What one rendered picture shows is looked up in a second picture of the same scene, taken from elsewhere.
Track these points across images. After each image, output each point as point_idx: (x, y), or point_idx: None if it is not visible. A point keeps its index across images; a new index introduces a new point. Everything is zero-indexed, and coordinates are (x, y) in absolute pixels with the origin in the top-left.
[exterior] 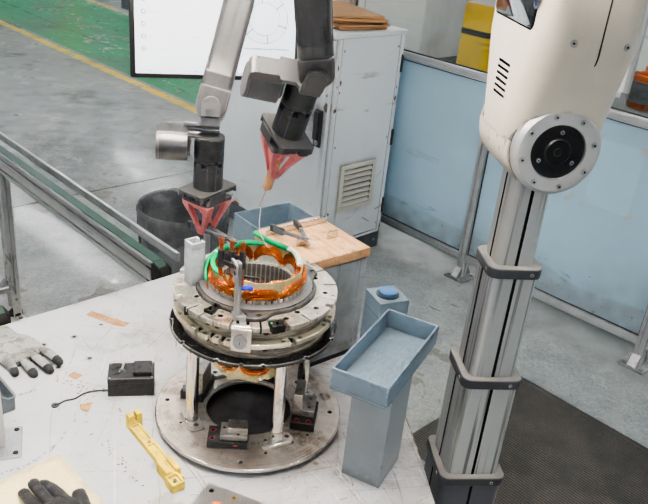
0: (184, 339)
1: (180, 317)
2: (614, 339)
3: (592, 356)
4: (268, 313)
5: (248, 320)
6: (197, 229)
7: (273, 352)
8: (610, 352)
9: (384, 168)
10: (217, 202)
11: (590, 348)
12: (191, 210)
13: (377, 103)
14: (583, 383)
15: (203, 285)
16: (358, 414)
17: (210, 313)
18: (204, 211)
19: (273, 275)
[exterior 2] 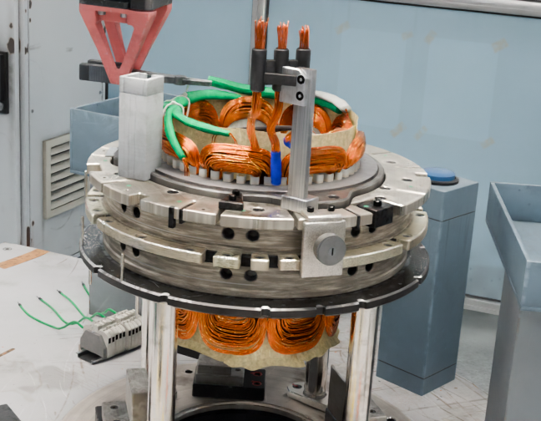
0: (164, 291)
1: (150, 241)
2: (488, 326)
3: (476, 352)
4: (346, 192)
5: (321, 208)
6: (111, 73)
7: (366, 275)
8: (494, 342)
9: None
10: (159, 2)
11: (467, 343)
12: (99, 30)
13: (83, 38)
14: (487, 388)
15: (172, 173)
16: (531, 373)
17: (238, 207)
18: (142, 18)
19: None
